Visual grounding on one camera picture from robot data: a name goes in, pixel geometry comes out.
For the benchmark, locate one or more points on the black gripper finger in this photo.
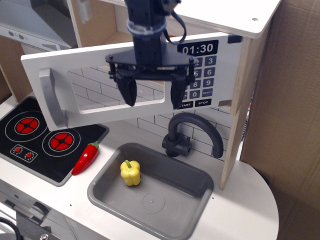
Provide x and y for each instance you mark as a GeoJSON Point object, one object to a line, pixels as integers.
{"type": "Point", "coordinates": [128, 89]}
{"type": "Point", "coordinates": [178, 87]}

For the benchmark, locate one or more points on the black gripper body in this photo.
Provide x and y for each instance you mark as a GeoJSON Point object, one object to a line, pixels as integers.
{"type": "Point", "coordinates": [152, 57]}

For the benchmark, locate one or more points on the white toy microwave door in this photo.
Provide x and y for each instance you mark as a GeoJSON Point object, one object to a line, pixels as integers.
{"type": "Point", "coordinates": [73, 87]}

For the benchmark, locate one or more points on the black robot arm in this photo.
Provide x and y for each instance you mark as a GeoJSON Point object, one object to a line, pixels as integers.
{"type": "Point", "coordinates": [152, 11]}

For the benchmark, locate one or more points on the white wooden microwave cabinet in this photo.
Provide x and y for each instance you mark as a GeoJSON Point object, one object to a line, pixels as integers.
{"type": "Point", "coordinates": [98, 22]}

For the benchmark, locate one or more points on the red toy chili pepper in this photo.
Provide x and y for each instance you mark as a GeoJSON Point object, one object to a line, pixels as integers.
{"type": "Point", "coordinates": [86, 158]}

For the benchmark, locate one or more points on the yellow toy bell pepper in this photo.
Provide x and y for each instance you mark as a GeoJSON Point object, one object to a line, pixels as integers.
{"type": "Point", "coordinates": [130, 172]}

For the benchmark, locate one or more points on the grey toy sink basin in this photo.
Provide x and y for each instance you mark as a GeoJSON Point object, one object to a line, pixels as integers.
{"type": "Point", "coordinates": [167, 203]}

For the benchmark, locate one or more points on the grey range hood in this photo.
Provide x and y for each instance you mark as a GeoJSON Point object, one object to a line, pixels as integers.
{"type": "Point", "coordinates": [37, 23]}

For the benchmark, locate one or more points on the black toy stovetop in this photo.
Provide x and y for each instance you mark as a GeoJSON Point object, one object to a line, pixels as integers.
{"type": "Point", "coordinates": [27, 142]}

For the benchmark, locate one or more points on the brown cardboard box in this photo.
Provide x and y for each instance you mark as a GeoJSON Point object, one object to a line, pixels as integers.
{"type": "Point", "coordinates": [282, 140]}

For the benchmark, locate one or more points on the grey oven knob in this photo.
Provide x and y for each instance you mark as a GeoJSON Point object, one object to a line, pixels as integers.
{"type": "Point", "coordinates": [38, 211]}

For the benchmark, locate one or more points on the black metal base plate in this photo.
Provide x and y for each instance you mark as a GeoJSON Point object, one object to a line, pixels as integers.
{"type": "Point", "coordinates": [32, 231]}

